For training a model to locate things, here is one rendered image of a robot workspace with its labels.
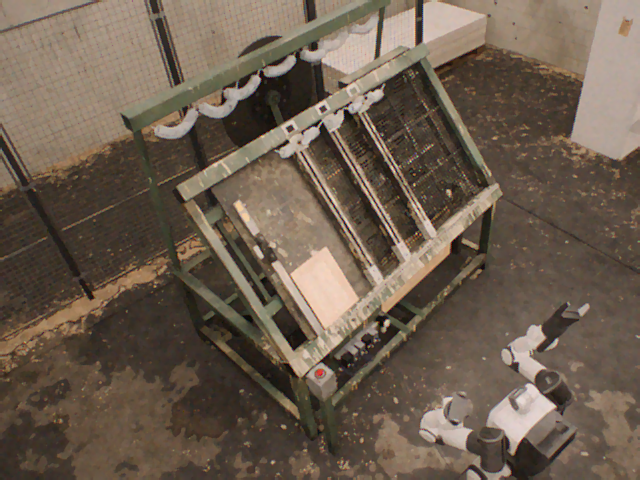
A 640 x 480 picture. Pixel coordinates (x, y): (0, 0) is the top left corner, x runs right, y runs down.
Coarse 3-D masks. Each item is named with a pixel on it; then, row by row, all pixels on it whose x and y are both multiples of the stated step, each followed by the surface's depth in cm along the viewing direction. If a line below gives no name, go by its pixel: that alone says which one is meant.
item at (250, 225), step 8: (240, 200) 318; (240, 216) 317; (248, 224) 318; (256, 232) 320; (256, 240) 319; (264, 256) 324; (272, 264) 322; (280, 264) 324; (280, 272) 324; (288, 280) 326; (288, 288) 325; (296, 288) 327; (296, 296) 327; (296, 304) 328; (304, 304) 328; (304, 312) 328; (312, 320) 330; (312, 328) 330; (320, 328) 331
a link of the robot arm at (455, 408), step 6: (456, 396) 206; (462, 396) 206; (450, 402) 213; (456, 402) 205; (462, 402) 205; (444, 408) 212; (450, 408) 205; (456, 408) 205; (462, 408) 204; (444, 414) 213; (450, 414) 204; (456, 414) 204; (462, 414) 203; (462, 420) 209
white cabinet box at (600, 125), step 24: (624, 0) 489; (600, 24) 518; (624, 24) 500; (600, 48) 529; (624, 48) 510; (600, 72) 541; (624, 72) 521; (600, 96) 553; (624, 96) 533; (576, 120) 590; (600, 120) 566; (624, 120) 545; (600, 144) 580; (624, 144) 590
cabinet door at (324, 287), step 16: (320, 256) 341; (304, 272) 334; (320, 272) 340; (336, 272) 345; (304, 288) 332; (320, 288) 338; (336, 288) 344; (320, 304) 336; (336, 304) 342; (352, 304) 347; (320, 320) 335
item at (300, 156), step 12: (300, 132) 336; (300, 144) 335; (300, 156) 338; (300, 168) 344; (312, 168) 341; (312, 180) 341; (324, 192) 343; (324, 204) 346; (336, 204) 346; (336, 216) 344; (348, 228) 348; (348, 240) 349; (360, 252) 349; (360, 264) 354; (372, 264) 353; (372, 276) 352
